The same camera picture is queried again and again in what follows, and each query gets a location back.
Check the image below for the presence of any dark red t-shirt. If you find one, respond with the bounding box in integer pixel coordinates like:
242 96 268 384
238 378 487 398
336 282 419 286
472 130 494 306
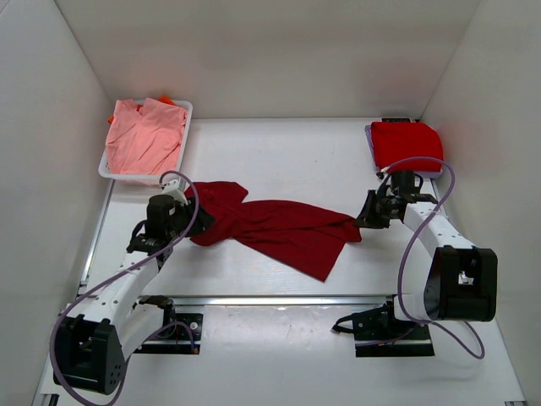
186 181 362 282

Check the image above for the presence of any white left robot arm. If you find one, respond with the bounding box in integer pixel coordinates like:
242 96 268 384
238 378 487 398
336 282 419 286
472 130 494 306
50 205 215 405

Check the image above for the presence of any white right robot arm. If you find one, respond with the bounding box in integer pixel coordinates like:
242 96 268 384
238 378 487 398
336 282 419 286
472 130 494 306
355 189 498 339

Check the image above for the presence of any folded bright red t-shirt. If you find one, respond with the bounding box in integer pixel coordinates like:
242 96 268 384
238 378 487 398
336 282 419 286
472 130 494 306
371 121 444 169

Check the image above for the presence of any black device at back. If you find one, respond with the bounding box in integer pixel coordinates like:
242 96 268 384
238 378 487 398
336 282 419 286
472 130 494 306
381 118 412 123

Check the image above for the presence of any pink t-shirt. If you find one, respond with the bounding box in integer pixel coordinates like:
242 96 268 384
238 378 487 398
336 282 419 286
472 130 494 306
104 97 188 176

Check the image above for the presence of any orange t-shirt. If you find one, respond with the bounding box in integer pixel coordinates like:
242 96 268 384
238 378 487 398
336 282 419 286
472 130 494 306
108 95 176 124

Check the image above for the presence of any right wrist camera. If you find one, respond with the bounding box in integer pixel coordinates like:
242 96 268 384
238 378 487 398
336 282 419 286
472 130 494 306
376 170 424 197

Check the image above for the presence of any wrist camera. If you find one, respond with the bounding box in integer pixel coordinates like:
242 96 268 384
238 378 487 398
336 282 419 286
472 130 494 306
376 170 424 197
145 179 189 239

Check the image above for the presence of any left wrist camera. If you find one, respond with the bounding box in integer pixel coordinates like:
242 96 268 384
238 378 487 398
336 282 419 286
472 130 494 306
145 179 189 239

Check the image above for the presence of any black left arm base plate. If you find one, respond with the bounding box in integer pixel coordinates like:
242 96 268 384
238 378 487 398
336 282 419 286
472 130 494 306
133 295 204 355

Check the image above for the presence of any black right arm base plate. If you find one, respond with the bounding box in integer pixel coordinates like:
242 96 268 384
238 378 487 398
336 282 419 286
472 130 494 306
331 295 435 358

